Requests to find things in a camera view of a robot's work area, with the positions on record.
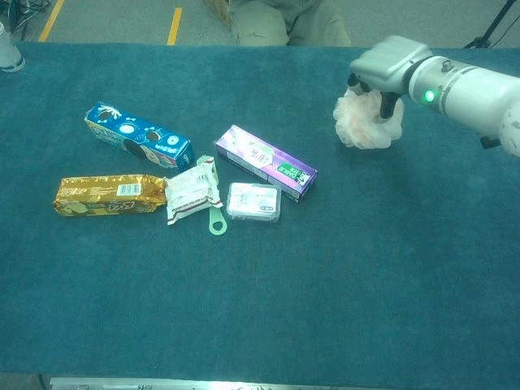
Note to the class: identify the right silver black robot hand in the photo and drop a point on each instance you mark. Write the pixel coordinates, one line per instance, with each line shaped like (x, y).
(390, 61)

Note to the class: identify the pink mesh bath pouf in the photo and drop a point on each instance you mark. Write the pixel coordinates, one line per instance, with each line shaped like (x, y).
(361, 126)

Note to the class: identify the purple toothpaste box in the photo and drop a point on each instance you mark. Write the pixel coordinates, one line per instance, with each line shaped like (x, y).
(264, 158)

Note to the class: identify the small clear purple case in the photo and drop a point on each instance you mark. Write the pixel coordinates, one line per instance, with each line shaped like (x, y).
(254, 201)

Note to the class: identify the white sachet packet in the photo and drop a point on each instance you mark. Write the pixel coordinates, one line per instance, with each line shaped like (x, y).
(187, 195)

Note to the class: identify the blue cookie box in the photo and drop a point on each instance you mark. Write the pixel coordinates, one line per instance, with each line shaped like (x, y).
(138, 138)

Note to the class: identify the gold foil biscuit pack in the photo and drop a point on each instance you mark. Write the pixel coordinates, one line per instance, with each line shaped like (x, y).
(105, 195)

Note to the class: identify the black tripod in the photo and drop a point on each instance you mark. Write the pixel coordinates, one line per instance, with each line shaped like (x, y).
(481, 40)

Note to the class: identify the seated person in khaki clothes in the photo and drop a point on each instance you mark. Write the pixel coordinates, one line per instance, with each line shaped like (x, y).
(264, 24)

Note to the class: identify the teal felt table cover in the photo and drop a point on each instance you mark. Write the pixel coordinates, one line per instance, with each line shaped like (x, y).
(365, 264)

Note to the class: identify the green plastic handle tool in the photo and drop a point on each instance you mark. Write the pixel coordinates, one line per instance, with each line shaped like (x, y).
(213, 213)

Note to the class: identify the aluminium table edge rail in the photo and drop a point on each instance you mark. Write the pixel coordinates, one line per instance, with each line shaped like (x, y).
(122, 384)

